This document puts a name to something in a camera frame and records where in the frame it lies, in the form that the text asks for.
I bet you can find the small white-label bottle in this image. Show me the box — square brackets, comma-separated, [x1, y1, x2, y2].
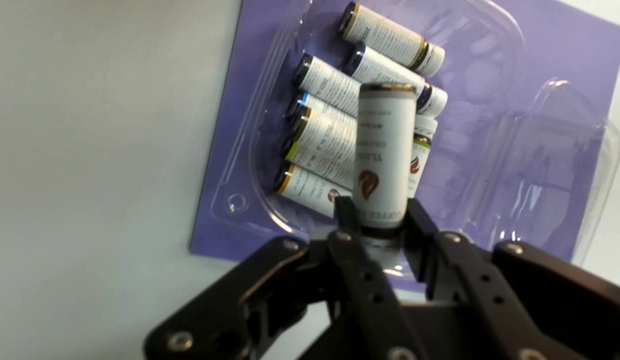
[285, 90, 359, 136]
[293, 52, 366, 121]
[351, 80, 420, 235]
[280, 109, 359, 191]
[336, 0, 447, 78]
[342, 42, 452, 118]
[274, 165, 356, 220]
[406, 115, 439, 201]

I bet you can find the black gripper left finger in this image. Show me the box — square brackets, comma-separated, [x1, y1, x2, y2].
[141, 197, 426, 360]

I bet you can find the purple mat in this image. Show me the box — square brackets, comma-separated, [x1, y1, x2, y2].
[187, 0, 620, 290]

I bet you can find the clear plastic clamshell container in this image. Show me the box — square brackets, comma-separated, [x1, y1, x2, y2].
[208, 0, 620, 271]

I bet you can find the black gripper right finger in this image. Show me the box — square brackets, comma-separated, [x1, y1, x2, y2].
[404, 199, 620, 360]

